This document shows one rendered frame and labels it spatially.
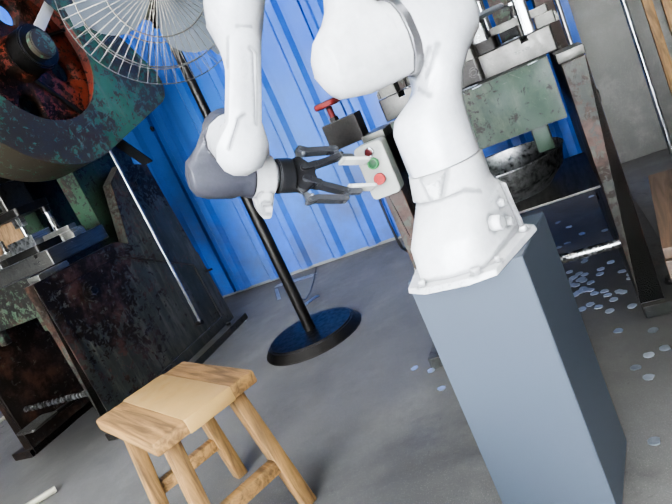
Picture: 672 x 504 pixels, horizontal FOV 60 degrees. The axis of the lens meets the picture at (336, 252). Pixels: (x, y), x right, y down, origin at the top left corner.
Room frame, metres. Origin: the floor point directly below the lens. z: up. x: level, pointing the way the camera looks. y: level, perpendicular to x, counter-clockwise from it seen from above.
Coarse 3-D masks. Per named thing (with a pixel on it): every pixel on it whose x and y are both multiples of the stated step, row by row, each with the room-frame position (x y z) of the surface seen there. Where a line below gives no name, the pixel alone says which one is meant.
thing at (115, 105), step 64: (0, 0) 2.25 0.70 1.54; (64, 0) 2.41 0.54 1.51; (0, 64) 2.12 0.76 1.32; (64, 64) 2.39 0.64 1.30; (128, 64) 2.57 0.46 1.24; (0, 128) 1.91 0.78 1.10; (64, 128) 2.13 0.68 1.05; (128, 128) 2.40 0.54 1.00; (0, 192) 2.27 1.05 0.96; (64, 192) 2.47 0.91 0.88; (128, 192) 2.55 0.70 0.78; (0, 256) 2.43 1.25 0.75; (64, 256) 2.19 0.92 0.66; (128, 256) 2.39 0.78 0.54; (192, 256) 2.71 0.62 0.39; (0, 320) 2.18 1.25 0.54; (64, 320) 2.01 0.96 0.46; (128, 320) 2.25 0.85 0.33; (192, 320) 2.54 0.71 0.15; (0, 384) 2.22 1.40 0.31; (64, 384) 2.42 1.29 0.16; (128, 384) 2.11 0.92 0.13
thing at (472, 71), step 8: (472, 48) 1.44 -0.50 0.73; (472, 56) 1.44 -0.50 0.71; (464, 64) 1.45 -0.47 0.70; (472, 64) 1.44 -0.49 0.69; (480, 64) 1.44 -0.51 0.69; (464, 72) 1.45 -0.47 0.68; (472, 72) 1.43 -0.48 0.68; (480, 72) 1.44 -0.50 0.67; (464, 80) 1.45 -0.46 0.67; (472, 80) 1.44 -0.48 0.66; (480, 80) 1.44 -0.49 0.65
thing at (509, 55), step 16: (544, 32) 1.39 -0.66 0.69; (496, 48) 1.44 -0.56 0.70; (512, 48) 1.43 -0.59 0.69; (528, 48) 1.41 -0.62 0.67; (544, 48) 1.40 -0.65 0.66; (496, 64) 1.45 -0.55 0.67; (512, 64) 1.43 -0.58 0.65; (400, 96) 1.57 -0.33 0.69; (384, 112) 1.57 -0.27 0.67; (400, 112) 1.55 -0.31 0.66
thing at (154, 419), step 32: (160, 384) 1.28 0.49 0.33; (192, 384) 1.18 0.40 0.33; (224, 384) 1.11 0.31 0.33; (128, 416) 1.17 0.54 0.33; (160, 416) 1.09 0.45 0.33; (192, 416) 1.03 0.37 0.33; (256, 416) 1.12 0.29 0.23; (128, 448) 1.23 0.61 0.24; (160, 448) 0.98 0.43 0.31; (224, 448) 1.33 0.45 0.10; (160, 480) 1.25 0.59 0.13; (192, 480) 1.02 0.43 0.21; (256, 480) 1.08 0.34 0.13; (288, 480) 1.11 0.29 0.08
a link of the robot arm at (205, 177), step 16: (224, 112) 1.17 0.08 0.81; (192, 160) 1.17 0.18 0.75; (208, 160) 1.17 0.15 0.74; (192, 176) 1.15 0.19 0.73; (208, 176) 1.16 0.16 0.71; (224, 176) 1.16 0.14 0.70; (240, 176) 1.18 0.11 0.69; (256, 176) 1.19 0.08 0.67; (208, 192) 1.17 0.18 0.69; (224, 192) 1.17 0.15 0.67; (240, 192) 1.19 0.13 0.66
